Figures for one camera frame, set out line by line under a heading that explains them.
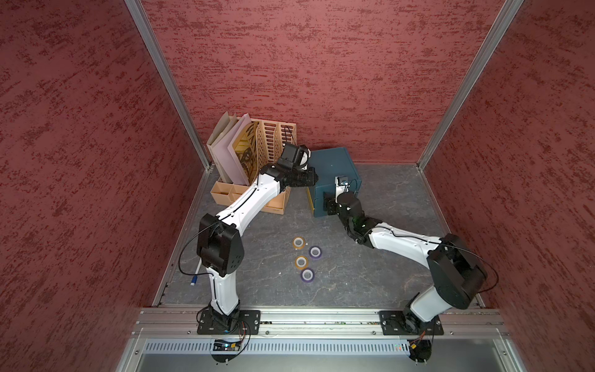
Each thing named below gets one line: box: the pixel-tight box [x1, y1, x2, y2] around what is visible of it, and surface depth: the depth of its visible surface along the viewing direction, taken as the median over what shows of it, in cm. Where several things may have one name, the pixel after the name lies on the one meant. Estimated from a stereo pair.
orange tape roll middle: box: [294, 255, 309, 270], surface depth 89 cm
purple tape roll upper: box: [309, 245, 323, 260], surface depth 91 cm
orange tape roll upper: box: [292, 236, 307, 251], surface depth 94 cm
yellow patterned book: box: [233, 121, 260, 186], surface depth 100 cm
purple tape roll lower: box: [300, 267, 316, 283], surface depth 86 cm
